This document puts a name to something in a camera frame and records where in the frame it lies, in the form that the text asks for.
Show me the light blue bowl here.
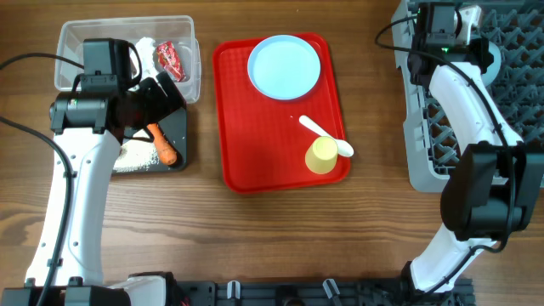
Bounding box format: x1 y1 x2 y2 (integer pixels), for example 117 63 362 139
482 42 502 87

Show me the yellow plastic cup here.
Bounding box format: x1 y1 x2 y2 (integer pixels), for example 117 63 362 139
305 136 338 174

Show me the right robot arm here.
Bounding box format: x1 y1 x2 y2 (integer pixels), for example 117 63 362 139
407 38 543 303

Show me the grey dishwasher rack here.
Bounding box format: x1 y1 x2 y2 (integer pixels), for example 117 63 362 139
392 1 543 192

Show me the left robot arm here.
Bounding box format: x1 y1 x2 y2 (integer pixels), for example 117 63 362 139
1 72 185 305

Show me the white rice pile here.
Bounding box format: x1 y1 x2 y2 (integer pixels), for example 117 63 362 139
113 129 161 173

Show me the orange carrot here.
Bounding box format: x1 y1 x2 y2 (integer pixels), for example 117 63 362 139
147 123 178 166

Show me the white tissue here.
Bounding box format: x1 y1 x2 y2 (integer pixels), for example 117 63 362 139
129 37 158 80

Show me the red strawberry snack wrapper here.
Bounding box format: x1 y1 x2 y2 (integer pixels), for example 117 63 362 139
156 41 185 82

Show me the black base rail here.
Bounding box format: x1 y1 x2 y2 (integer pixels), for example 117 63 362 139
178 278 476 306

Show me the light blue plate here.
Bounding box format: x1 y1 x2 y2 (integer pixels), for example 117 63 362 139
246 35 321 100

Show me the clear plastic bin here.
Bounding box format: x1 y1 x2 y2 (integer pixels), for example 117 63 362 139
57 15 201 104

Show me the white plastic spoon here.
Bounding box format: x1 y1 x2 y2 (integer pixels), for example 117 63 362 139
298 115 354 157

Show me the black waste tray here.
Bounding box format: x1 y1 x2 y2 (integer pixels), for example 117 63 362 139
113 108 189 175

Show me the red serving tray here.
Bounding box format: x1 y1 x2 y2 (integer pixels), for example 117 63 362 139
212 32 350 194

